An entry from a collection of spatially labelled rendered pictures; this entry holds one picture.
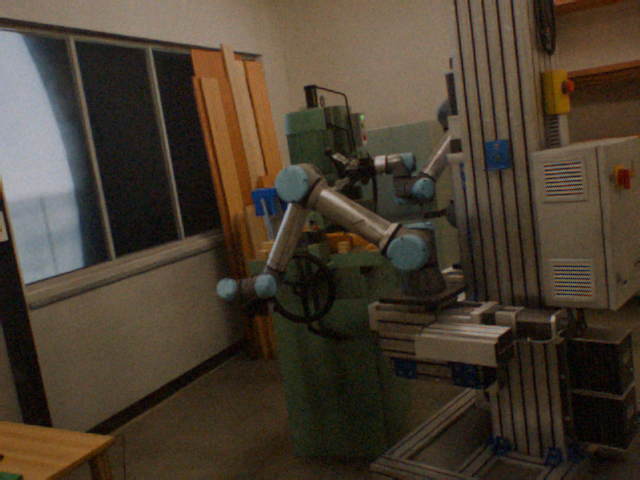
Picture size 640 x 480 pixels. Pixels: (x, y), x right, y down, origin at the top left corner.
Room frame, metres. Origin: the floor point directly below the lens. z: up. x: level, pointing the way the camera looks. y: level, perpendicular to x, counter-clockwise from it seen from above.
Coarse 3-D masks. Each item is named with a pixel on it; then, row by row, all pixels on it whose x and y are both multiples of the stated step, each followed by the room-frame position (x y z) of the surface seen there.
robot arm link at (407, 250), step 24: (288, 168) 1.95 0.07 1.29; (312, 168) 2.04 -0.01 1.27; (288, 192) 1.95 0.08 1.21; (312, 192) 1.93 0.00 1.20; (336, 192) 1.96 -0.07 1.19; (336, 216) 1.93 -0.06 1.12; (360, 216) 1.90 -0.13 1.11; (384, 240) 1.86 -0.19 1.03; (408, 240) 1.82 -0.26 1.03; (408, 264) 1.83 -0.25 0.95
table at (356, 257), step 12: (336, 252) 2.56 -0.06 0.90; (348, 252) 2.52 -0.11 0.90; (360, 252) 2.48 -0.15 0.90; (372, 252) 2.47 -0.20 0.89; (252, 264) 2.64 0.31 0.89; (264, 264) 2.63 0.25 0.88; (336, 264) 2.52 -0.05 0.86; (348, 264) 2.50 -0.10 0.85; (360, 264) 2.49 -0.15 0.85; (372, 264) 2.47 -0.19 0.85; (288, 276) 2.49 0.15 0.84
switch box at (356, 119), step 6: (354, 114) 2.91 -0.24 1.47; (360, 114) 2.94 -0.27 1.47; (348, 120) 2.93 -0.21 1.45; (354, 120) 2.92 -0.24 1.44; (360, 120) 2.93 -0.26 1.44; (348, 126) 2.93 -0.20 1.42; (354, 126) 2.92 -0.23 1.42; (360, 126) 2.92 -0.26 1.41; (354, 132) 2.92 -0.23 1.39; (360, 132) 2.91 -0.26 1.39; (360, 138) 2.91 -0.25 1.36; (360, 144) 2.91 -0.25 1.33; (366, 144) 2.98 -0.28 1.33
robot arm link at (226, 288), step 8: (224, 280) 2.08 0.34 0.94; (232, 280) 2.08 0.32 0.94; (240, 280) 2.12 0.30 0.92; (216, 288) 2.09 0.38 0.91; (224, 288) 2.07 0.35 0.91; (232, 288) 2.05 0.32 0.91; (224, 296) 2.05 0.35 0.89; (232, 296) 2.06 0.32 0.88; (240, 296) 2.06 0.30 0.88; (240, 304) 2.13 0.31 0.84
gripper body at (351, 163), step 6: (348, 156) 2.46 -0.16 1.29; (372, 156) 2.42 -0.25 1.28; (348, 162) 2.45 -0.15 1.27; (354, 162) 2.44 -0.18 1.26; (360, 162) 2.43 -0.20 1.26; (366, 162) 2.42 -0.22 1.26; (372, 162) 2.43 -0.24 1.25; (348, 168) 2.43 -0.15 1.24; (354, 168) 2.42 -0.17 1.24; (360, 168) 2.43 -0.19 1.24; (366, 168) 2.43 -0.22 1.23; (372, 168) 2.42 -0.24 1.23; (348, 174) 2.45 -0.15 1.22; (354, 174) 2.45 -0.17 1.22; (360, 174) 2.45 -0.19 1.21
